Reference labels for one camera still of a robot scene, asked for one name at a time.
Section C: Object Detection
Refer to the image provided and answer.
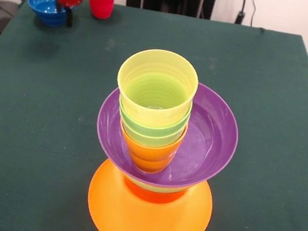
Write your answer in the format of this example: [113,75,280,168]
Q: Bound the yellow cup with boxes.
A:
[110,43,204,134]

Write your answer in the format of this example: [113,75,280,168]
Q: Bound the lime green cup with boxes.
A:
[116,116,189,152]

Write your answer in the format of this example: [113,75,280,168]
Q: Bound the black wall cable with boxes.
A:
[234,0,259,27]

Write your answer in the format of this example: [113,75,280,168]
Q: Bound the small red-orange bowl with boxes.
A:
[121,178,190,208]

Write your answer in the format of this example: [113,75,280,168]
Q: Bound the purple bowl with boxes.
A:
[88,67,247,196]

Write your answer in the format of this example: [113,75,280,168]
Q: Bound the dark green table cloth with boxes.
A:
[0,0,308,231]

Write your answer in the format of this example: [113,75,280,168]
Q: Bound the blue bowl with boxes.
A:
[23,0,71,30]

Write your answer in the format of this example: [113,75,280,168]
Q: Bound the light green bowl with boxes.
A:
[123,175,194,199]

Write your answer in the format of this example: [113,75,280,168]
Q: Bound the orange cup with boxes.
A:
[113,115,189,179]

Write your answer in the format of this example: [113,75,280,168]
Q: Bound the large orange bowl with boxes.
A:
[82,157,218,231]

